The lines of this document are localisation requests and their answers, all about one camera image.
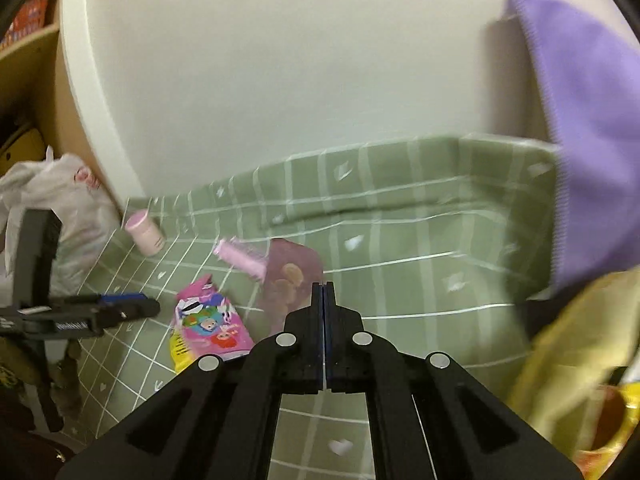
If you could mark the purple pillow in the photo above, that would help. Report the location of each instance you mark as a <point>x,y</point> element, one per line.
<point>590,135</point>

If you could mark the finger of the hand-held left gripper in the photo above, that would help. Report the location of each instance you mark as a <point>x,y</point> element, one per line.
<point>135,312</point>
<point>120,299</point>

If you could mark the pink lidded bottle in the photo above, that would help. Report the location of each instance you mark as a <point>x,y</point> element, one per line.
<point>145,235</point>

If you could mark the purple brown snack packet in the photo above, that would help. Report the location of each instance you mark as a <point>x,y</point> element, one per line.
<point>287,280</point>

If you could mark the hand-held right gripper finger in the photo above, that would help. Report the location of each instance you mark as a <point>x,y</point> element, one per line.
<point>318,310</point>
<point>330,310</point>

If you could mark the wooden shelf unit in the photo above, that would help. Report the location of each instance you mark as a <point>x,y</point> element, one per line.
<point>30,70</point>

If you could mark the red printed box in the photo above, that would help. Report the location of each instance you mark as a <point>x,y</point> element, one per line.
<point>30,15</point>

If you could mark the white plastic bag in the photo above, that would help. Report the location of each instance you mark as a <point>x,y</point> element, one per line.
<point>85,220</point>

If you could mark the pink cartoon snack packet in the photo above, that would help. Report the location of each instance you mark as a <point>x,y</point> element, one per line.
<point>210,325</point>

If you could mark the small pink bottle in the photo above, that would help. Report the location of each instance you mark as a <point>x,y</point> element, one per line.
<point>240,259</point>

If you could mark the yellow plastic bag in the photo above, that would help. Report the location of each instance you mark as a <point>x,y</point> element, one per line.
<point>565,360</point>

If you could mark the green checked bedsheet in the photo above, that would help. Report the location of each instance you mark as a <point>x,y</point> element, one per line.
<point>425,285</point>

